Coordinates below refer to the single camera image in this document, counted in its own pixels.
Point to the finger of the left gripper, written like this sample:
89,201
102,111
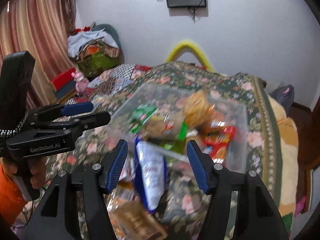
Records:
82,123
55,111

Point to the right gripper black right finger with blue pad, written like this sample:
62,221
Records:
257,216

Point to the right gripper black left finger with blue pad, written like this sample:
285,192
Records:
57,215

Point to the red instant noodle snack packet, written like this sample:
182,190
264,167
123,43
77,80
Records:
217,142

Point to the blue white snack bag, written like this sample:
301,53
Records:
150,174

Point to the clear plastic storage bin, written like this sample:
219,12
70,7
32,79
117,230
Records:
168,99

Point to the round cracker stack packet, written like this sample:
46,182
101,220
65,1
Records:
164,125

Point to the person's hand on gripper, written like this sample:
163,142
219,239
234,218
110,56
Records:
37,167

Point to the red box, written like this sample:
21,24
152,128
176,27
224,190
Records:
63,78

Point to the pink plush toy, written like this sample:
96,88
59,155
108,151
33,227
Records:
81,82

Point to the pink slipper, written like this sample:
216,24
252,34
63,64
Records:
300,205

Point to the patchwork checkered quilt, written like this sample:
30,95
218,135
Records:
109,83

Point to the green snack packet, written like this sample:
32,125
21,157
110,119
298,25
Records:
140,116

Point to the pile of clothes on chair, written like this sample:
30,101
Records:
95,49

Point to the brown bread packet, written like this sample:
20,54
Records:
129,218

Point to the beige fleece blanket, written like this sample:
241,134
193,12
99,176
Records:
289,155

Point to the pink striped curtain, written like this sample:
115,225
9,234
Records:
40,27

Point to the orange crispy snack bag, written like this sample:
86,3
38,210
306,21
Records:
197,109

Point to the grey backpack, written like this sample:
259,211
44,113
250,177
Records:
284,96

